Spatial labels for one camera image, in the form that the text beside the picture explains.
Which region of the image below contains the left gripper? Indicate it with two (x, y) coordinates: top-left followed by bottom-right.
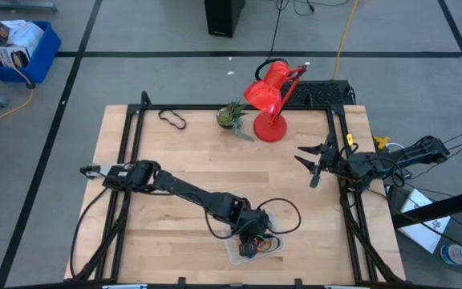
(232, 207), (275, 258)

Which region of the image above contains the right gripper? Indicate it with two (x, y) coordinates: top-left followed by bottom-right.
(294, 132), (347, 189)

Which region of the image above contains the clear plastic bin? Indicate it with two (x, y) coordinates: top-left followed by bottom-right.
(222, 210), (286, 267)

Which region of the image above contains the black thin rubber band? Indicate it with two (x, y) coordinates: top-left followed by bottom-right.
(157, 108), (188, 131)

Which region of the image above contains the blue plastic storage bin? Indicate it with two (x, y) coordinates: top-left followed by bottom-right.
(0, 20), (63, 85)

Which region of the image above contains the red desk lamp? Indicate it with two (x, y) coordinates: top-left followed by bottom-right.
(243, 59), (309, 144)

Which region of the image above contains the small potted green plant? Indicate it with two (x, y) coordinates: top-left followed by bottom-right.
(215, 100), (256, 142)

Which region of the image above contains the white printed paper sheet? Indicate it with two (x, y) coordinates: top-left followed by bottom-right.
(398, 188), (452, 254)

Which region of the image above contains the black metal bar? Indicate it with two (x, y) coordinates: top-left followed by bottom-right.
(391, 185), (462, 229)

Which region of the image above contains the black computer tower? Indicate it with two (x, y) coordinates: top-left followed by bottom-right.
(204, 0), (246, 39)

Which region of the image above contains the white bottle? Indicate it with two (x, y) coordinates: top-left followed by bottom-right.
(440, 242), (462, 267)

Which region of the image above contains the white printed cardboard box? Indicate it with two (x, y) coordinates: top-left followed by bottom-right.
(0, 44), (32, 69)
(12, 21), (46, 58)
(0, 19), (27, 47)

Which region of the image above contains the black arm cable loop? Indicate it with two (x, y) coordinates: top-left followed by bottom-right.
(204, 197), (302, 241)

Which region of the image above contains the black aluminium table frame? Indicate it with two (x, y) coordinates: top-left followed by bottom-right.
(64, 90), (407, 284)

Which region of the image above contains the yellow floor cable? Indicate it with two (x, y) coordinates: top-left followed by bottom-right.
(0, 31), (35, 130)
(331, 0), (360, 81)

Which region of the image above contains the black lamp cable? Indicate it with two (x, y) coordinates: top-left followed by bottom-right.
(268, 0), (285, 66)

